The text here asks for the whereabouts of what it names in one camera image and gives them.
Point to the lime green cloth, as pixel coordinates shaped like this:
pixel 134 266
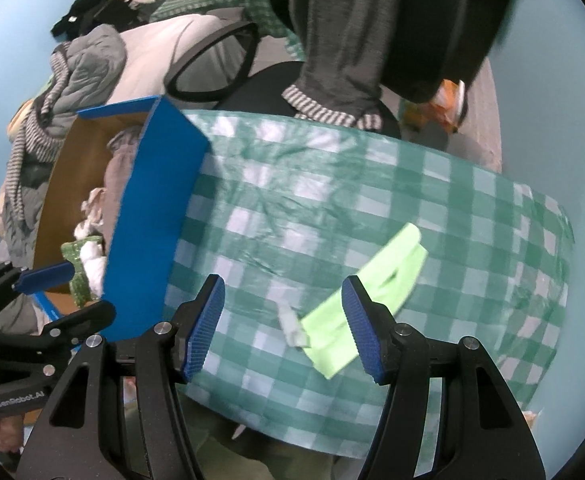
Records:
pixel 397 260

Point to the black office chair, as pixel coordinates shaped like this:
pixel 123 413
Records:
pixel 272 85

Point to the grey striped scarf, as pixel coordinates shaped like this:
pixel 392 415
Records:
pixel 32 135

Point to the grey quilted jacket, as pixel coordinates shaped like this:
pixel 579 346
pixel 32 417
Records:
pixel 92 65

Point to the orange snack packets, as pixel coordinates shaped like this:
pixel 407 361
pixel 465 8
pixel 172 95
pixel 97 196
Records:
pixel 435 107

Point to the blue cardboard box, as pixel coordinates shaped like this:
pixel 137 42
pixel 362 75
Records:
pixel 147 210

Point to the green textured scouring cloth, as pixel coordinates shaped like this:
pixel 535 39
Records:
pixel 85 294

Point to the black clothing pile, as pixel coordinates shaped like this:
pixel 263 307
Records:
pixel 92 12

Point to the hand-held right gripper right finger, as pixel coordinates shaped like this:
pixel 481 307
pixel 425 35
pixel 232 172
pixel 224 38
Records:
pixel 365 330

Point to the grey sweater with striped cuffs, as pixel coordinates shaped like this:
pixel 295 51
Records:
pixel 342 35

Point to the grey fleece glove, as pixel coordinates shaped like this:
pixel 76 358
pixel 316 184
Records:
pixel 120 180

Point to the person's olive trousers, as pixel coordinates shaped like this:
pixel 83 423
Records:
pixel 252 450

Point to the white cloth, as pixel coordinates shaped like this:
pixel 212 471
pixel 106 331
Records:
pixel 92 255

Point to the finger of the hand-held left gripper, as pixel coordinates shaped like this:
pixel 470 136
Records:
pixel 85 320
pixel 47 277

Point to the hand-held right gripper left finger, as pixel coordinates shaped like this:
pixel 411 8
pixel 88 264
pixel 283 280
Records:
pixel 205 325

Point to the small white cloth scrap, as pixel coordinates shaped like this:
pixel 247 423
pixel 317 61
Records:
pixel 292 327

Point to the grey knit sweater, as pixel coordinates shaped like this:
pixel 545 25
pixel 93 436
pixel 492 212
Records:
pixel 20 210

